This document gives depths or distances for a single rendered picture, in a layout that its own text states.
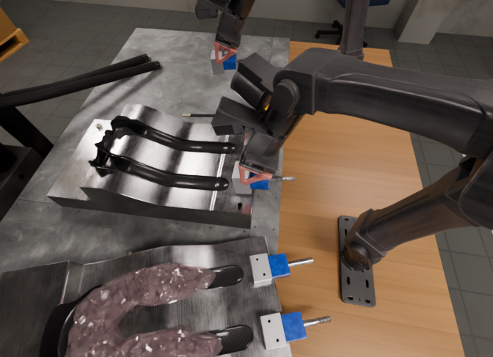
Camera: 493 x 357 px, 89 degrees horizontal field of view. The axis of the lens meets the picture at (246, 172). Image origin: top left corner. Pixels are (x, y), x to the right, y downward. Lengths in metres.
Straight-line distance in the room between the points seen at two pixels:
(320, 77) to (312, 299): 0.46
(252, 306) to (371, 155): 0.55
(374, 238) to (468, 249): 1.43
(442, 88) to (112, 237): 0.68
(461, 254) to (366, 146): 1.14
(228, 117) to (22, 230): 0.61
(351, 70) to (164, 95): 0.75
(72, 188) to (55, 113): 1.80
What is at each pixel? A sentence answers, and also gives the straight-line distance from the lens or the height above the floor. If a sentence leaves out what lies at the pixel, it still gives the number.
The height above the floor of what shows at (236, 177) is 0.95.
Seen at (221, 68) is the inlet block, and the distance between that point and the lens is 0.85.
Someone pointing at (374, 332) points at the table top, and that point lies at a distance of 0.65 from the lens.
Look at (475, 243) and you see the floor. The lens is 1.95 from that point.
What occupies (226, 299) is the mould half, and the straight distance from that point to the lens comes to 0.55.
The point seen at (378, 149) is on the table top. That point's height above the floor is 0.80.
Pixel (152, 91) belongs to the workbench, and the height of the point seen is 0.80.
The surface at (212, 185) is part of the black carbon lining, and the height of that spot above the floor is 0.88.
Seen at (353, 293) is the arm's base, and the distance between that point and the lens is 0.64.
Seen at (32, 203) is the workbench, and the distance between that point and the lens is 0.87.
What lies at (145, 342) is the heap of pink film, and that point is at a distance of 0.50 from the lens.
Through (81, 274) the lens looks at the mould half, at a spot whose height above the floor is 0.88.
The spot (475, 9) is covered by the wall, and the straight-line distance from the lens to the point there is 3.61.
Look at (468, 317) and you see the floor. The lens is 1.76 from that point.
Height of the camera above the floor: 1.40
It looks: 57 degrees down
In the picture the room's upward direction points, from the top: straight up
